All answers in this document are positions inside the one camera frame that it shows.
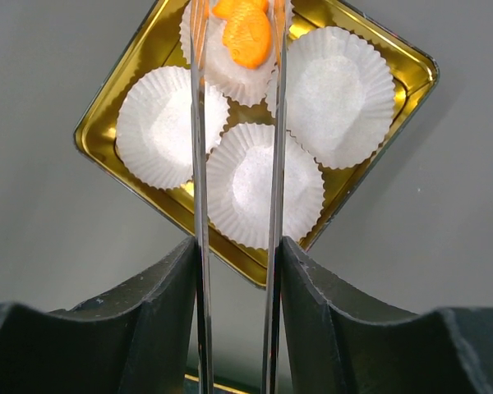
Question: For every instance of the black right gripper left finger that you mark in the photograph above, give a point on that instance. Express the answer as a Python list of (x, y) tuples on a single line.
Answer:
[(131, 339)]

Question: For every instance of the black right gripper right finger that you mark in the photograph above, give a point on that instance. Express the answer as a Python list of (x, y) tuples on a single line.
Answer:
[(342, 340)]

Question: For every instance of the orange fish cookie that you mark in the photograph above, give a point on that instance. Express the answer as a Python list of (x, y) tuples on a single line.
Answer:
[(247, 32)]

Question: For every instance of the metal tongs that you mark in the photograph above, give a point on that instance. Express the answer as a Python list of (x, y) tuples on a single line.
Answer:
[(198, 26)]

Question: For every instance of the gold tin lid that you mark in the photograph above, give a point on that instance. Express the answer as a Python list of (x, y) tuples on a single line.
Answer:
[(221, 385)]

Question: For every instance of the white paper cup front left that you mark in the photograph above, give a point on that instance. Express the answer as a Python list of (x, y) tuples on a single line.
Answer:
[(239, 181)]

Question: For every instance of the white paper cup front right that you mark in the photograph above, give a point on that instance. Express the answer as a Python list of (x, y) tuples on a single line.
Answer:
[(153, 130)]

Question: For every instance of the dark green cookie tin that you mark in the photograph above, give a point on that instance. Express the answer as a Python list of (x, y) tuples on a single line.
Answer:
[(157, 43)]

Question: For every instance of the white paper cup back right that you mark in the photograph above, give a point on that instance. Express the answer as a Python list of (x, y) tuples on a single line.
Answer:
[(245, 86)]

